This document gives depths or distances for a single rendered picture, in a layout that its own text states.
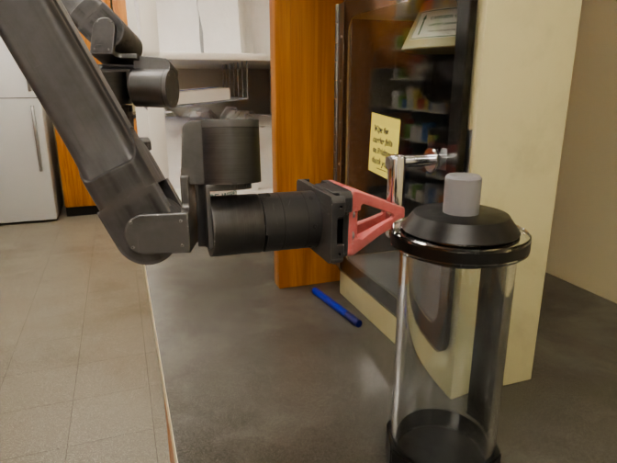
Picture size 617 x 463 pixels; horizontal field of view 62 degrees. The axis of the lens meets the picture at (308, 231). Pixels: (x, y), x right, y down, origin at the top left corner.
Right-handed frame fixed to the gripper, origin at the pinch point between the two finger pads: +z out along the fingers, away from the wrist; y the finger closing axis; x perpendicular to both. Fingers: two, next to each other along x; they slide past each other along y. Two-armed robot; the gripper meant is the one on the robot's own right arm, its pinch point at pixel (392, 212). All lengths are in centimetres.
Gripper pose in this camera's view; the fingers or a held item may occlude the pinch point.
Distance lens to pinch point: 55.7
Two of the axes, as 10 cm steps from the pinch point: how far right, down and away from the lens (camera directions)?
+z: 9.4, -0.8, 3.3
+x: -0.1, 9.6, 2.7
